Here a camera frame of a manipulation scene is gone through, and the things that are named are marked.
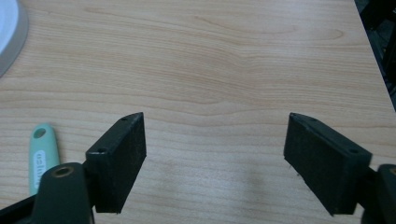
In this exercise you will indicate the white round plate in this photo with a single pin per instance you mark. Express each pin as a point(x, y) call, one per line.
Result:
point(11, 31)

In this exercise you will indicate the dark metal stand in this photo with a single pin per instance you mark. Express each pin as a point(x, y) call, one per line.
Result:
point(381, 37)

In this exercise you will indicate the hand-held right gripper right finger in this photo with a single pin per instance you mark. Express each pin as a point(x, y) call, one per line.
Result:
point(323, 168)

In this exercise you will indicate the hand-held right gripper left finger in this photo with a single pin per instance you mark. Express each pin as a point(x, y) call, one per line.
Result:
point(116, 174)

